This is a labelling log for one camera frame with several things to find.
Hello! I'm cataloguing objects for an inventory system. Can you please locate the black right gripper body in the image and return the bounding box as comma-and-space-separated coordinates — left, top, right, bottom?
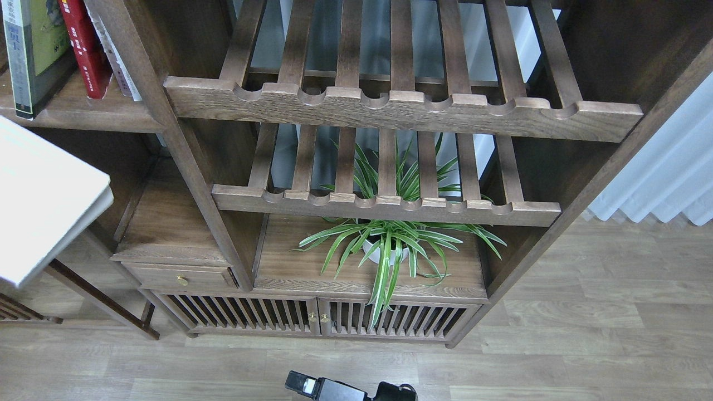
311, 378, 418, 400

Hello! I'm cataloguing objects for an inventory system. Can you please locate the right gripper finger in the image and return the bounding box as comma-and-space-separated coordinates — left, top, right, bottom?
285, 370, 324, 399

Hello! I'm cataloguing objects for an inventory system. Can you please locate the white paperback book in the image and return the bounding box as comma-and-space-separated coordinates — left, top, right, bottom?
1, 118, 114, 287

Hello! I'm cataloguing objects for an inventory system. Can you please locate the red paperback book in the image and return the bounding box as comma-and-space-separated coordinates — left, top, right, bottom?
58, 1, 112, 99

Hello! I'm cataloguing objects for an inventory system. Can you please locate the green and black book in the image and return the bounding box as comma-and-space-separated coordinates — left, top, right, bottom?
2, 1, 76, 120

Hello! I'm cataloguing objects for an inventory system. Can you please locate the white plant pot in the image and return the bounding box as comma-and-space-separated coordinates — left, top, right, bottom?
362, 234, 409, 266

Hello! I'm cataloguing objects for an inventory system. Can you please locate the dark wooden bookshelf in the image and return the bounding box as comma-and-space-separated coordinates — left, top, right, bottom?
0, 0, 713, 349

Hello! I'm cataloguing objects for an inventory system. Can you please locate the green spider plant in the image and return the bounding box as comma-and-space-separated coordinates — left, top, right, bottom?
292, 144, 507, 327

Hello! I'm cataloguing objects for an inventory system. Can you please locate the white upright book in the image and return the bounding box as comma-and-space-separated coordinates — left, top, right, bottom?
86, 5, 142, 101

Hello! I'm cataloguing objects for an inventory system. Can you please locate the white curtain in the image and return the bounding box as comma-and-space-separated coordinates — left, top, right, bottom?
587, 76, 712, 226

